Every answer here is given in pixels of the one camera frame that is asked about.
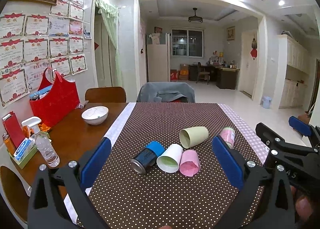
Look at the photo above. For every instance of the clear spray bottle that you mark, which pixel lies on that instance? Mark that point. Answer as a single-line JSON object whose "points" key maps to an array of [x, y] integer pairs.
{"points": [[42, 142]]}

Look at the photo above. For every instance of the white ceramic bowl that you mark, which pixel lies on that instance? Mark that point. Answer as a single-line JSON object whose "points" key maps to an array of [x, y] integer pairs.
{"points": [[95, 115]]}

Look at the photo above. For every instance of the blue trash bin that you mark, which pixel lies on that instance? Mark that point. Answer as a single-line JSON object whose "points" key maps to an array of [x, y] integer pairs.
{"points": [[266, 102]]}

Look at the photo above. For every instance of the pink patterned cup green inside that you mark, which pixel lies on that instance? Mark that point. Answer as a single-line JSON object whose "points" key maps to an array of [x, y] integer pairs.
{"points": [[228, 135]]}

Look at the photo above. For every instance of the pink paper cup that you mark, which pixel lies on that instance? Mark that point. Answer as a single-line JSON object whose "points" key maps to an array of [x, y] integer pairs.
{"points": [[189, 164]]}

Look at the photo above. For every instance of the blue white tissue pack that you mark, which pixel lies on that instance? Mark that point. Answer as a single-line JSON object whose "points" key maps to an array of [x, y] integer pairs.
{"points": [[23, 149]]}

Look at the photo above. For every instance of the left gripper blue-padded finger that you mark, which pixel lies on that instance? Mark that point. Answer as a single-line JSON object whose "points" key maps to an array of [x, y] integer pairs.
{"points": [[309, 131]]}

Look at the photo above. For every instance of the green door curtain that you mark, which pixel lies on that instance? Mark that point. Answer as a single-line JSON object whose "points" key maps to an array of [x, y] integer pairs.
{"points": [[110, 15]]}

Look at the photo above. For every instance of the dark wooden desk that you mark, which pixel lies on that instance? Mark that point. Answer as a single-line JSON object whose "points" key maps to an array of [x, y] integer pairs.
{"points": [[224, 78]]}

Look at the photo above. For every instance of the white paper cup green inside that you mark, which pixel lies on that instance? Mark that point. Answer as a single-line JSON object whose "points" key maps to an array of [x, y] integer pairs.
{"points": [[169, 161]]}

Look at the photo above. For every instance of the person's left hand thumb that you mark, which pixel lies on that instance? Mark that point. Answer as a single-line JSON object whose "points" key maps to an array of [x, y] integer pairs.
{"points": [[165, 227]]}

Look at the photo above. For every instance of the person's right hand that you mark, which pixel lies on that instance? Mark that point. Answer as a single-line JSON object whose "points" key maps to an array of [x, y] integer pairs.
{"points": [[304, 207]]}

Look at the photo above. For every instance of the wooden chair back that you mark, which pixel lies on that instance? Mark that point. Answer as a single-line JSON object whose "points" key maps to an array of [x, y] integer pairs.
{"points": [[106, 95]]}

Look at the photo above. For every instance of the cream wall cabinet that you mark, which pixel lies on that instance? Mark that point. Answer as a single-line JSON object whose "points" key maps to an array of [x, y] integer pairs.
{"points": [[292, 74]]}

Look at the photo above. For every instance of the ceiling lamp fan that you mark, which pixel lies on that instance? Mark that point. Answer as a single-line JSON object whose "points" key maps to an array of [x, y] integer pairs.
{"points": [[195, 18]]}

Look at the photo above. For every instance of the wooden desk chair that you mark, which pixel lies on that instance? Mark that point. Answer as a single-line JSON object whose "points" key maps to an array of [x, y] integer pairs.
{"points": [[201, 74]]}

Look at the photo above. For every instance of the blue black metal can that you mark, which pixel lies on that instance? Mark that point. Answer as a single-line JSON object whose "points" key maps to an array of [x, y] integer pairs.
{"points": [[147, 157]]}

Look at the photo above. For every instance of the near wooden chair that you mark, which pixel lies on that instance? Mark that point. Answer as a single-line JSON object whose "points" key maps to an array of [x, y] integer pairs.
{"points": [[15, 193]]}

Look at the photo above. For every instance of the chair with grey cover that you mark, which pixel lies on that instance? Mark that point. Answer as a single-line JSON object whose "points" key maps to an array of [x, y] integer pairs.
{"points": [[166, 92]]}

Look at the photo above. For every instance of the brown polka dot tablecloth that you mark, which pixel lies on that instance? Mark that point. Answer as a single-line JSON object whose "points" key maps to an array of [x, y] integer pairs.
{"points": [[126, 199]]}

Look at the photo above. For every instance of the red box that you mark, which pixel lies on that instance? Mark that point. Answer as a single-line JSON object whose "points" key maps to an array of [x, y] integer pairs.
{"points": [[13, 128]]}

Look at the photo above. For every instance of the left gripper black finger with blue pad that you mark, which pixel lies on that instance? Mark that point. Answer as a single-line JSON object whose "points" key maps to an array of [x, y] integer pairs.
{"points": [[46, 208], [264, 198]]}

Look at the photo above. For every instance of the pale green plastic cup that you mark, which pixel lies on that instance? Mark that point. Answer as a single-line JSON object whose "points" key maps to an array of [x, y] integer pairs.
{"points": [[190, 137]]}

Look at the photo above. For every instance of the green tray organizer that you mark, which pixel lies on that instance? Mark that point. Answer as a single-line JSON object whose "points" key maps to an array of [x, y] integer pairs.
{"points": [[11, 150]]}

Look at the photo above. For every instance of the red felt bag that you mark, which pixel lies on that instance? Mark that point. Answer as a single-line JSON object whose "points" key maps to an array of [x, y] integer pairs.
{"points": [[62, 98]]}

